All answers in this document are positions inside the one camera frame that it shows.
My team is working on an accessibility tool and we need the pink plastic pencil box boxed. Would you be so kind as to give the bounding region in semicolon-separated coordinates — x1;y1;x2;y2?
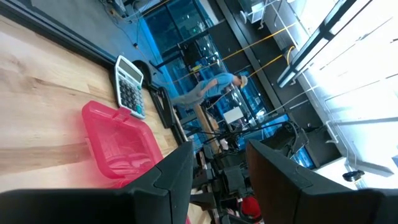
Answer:
81;100;165;188

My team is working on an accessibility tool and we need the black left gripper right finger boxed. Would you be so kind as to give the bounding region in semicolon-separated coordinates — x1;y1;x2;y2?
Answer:
247;139;352;224

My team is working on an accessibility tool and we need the blue-lit computer screen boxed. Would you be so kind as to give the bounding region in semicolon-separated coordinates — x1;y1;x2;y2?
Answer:
290;146;315;169

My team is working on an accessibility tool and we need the grey desk calculator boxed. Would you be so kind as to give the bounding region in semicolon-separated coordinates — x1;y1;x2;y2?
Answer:
114;55;146;120

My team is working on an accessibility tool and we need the black table frame rail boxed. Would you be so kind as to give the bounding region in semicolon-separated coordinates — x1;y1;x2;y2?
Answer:
0;0;116;68

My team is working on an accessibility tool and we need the person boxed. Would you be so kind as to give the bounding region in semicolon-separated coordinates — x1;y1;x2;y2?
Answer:
170;72;249;108

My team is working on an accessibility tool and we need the red round object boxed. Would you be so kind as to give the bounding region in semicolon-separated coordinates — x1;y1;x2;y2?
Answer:
241;196;262;220

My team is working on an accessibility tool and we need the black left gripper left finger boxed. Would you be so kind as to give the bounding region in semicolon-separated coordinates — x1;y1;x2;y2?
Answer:
123;141;194;224

